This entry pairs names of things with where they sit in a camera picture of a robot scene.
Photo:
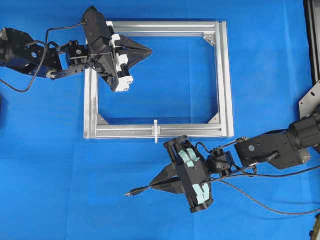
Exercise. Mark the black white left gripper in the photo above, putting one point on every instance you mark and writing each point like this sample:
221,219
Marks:
103,45

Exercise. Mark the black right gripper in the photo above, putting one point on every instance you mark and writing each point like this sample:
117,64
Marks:
191,169

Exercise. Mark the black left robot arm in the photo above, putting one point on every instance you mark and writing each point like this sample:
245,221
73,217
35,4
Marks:
44,59

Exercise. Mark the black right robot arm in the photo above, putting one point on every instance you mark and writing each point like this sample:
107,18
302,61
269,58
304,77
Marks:
280,148

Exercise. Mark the yellowish object bottom right corner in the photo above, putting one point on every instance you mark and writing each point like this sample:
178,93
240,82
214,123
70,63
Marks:
315,232

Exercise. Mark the black metal stand right edge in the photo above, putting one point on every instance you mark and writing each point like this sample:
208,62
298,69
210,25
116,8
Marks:
310,103

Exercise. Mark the white string loop holder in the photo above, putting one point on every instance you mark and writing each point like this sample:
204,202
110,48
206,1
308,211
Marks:
156,131

